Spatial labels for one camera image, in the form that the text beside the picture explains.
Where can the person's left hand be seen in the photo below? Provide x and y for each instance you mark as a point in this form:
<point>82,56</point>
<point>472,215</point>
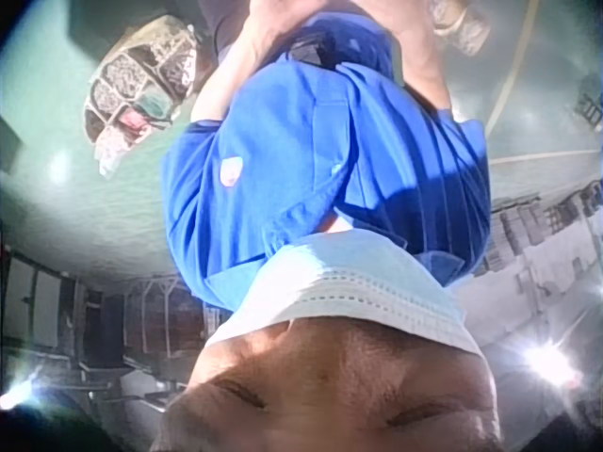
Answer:
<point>271,13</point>

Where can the person's right hand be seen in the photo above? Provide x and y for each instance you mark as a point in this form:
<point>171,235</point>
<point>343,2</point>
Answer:
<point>396,14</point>

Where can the white mesh basket with contents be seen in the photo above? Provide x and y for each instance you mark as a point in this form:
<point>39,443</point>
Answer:
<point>136,89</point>

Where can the shelf rack with stacked boxes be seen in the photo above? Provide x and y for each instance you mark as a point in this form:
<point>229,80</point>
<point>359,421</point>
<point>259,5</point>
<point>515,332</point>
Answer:
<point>532,226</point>

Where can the dark metal shelving rack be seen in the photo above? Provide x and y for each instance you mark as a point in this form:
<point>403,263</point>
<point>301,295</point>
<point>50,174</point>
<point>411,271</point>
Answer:
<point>94,325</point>

